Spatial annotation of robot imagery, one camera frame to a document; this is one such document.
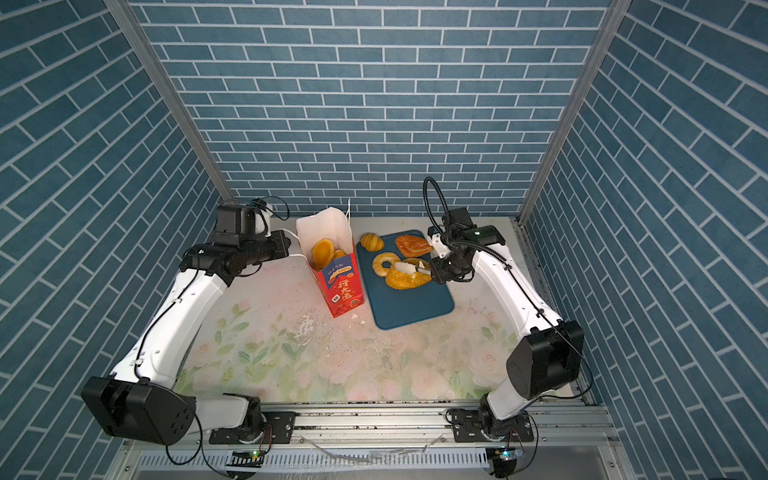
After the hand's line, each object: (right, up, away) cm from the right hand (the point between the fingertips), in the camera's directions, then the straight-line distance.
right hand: (439, 268), depth 82 cm
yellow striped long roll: (-32, +4, +16) cm, 35 cm away
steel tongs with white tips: (-4, 0, +2) cm, 5 cm away
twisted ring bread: (-18, +1, +22) cm, 29 cm away
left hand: (-40, +8, -5) cm, 41 cm away
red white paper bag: (-28, -4, +1) cm, 28 cm away
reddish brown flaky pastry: (-7, +6, +23) cm, 25 cm away
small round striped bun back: (-21, +8, +26) cm, 34 cm away
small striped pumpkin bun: (-35, +4, +11) cm, 37 cm away
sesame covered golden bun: (-12, -5, +14) cm, 18 cm away
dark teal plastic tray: (-13, -14, +12) cm, 22 cm away
